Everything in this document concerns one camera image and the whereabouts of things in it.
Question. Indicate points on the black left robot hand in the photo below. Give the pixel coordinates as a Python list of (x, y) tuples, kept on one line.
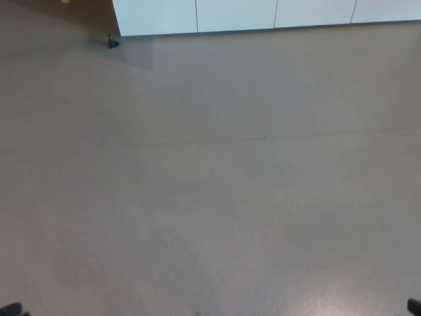
[(10, 310)]

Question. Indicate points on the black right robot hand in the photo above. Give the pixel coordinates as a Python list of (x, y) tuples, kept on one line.
[(415, 307)]

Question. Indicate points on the black floor doorstop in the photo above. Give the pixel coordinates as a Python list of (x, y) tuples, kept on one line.
[(112, 41)]

